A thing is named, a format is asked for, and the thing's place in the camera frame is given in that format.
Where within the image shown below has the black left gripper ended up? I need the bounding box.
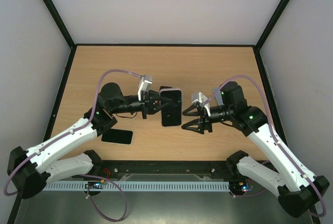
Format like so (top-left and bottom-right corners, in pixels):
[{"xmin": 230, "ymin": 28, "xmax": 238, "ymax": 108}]
[{"xmin": 110, "ymin": 90, "xmax": 172, "ymax": 119}]

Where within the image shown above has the black smartphone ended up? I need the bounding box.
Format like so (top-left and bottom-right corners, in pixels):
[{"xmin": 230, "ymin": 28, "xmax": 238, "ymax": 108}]
[
  {"xmin": 159, "ymin": 86, "xmax": 172, "ymax": 90},
  {"xmin": 161, "ymin": 96, "xmax": 182, "ymax": 127}
]

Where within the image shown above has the light blue phone case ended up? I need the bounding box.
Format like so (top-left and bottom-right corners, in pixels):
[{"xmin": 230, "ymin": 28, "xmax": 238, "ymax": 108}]
[{"xmin": 213, "ymin": 87, "xmax": 224, "ymax": 105}]

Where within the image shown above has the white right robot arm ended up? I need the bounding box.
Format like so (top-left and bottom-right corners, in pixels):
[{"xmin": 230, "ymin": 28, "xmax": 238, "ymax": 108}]
[{"xmin": 182, "ymin": 81, "xmax": 329, "ymax": 218}]

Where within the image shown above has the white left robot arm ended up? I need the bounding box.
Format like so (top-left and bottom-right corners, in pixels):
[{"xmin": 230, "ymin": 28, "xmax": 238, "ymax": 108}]
[{"xmin": 7, "ymin": 82, "xmax": 172, "ymax": 199}]

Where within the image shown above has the phone in white case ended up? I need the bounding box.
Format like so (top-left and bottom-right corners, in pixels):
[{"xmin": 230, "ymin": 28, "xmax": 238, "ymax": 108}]
[{"xmin": 101, "ymin": 129, "xmax": 134, "ymax": 145}]

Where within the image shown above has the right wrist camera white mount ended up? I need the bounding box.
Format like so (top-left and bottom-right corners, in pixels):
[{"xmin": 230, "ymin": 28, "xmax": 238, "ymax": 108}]
[{"xmin": 191, "ymin": 92, "xmax": 211, "ymax": 116}]

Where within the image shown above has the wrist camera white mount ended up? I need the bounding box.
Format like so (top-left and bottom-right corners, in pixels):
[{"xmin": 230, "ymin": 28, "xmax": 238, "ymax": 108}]
[
  {"xmin": 191, "ymin": 92, "xmax": 211, "ymax": 116},
  {"xmin": 137, "ymin": 74, "xmax": 152, "ymax": 101}
]

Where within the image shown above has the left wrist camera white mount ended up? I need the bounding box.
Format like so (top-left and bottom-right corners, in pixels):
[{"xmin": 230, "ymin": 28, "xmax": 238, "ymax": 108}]
[{"xmin": 137, "ymin": 74, "xmax": 152, "ymax": 101}]

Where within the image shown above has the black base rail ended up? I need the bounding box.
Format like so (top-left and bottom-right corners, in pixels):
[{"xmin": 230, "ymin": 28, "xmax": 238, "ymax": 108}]
[{"xmin": 91, "ymin": 160, "xmax": 247, "ymax": 181}]

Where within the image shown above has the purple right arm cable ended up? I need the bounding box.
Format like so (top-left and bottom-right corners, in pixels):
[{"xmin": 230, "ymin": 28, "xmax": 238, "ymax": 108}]
[{"xmin": 202, "ymin": 75, "xmax": 327, "ymax": 218}]

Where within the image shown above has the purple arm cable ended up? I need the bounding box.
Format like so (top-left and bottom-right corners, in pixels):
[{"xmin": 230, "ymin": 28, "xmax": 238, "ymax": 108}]
[
  {"xmin": 5, "ymin": 69, "xmax": 146, "ymax": 196},
  {"xmin": 202, "ymin": 75, "xmax": 327, "ymax": 218}
]

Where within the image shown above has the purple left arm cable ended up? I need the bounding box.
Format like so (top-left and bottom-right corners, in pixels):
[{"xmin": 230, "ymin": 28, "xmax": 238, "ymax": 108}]
[{"xmin": 5, "ymin": 69, "xmax": 146, "ymax": 196}]

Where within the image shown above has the black enclosure frame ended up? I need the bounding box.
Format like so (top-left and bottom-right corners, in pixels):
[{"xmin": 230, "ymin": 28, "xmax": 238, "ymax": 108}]
[{"xmin": 5, "ymin": 0, "xmax": 322, "ymax": 224}]

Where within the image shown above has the white slotted cable duct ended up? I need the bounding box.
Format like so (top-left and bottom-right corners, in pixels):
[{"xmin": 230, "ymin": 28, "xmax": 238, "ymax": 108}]
[{"xmin": 44, "ymin": 181, "xmax": 229, "ymax": 192}]

